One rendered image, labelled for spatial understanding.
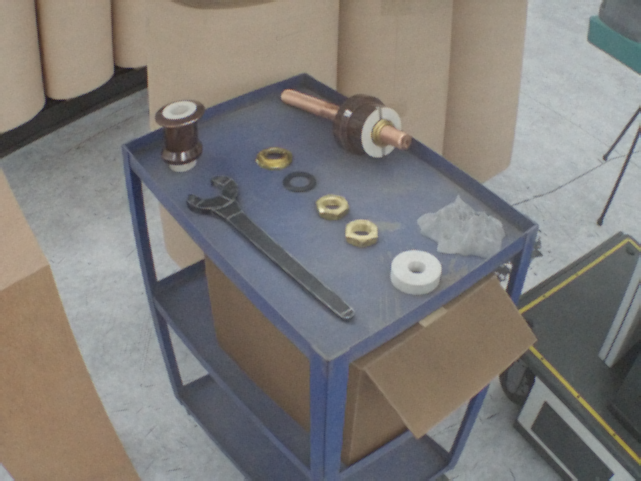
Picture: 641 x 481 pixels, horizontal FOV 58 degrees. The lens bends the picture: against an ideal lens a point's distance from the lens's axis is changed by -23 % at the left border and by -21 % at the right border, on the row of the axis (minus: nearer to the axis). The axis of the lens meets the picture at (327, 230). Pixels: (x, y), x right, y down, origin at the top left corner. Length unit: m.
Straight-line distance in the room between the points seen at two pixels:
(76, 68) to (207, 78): 1.66
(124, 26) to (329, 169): 2.17
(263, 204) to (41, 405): 0.58
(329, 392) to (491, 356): 0.28
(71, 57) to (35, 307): 2.12
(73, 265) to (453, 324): 1.67
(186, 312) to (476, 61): 1.18
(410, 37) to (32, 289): 1.19
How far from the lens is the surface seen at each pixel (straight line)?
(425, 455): 1.71
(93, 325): 2.22
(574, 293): 1.91
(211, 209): 1.12
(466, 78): 2.16
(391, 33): 1.76
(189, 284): 1.55
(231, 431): 1.74
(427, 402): 1.00
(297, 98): 1.36
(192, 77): 1.54
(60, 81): 3.15
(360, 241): 1.06
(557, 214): 2.73
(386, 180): 1.20
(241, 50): 1.47
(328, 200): 1.13
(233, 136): 1.32
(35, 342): 1.13
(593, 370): 1.73
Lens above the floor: 1.57
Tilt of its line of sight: 40 degrees down
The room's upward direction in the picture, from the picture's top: 2 degrees clockwise
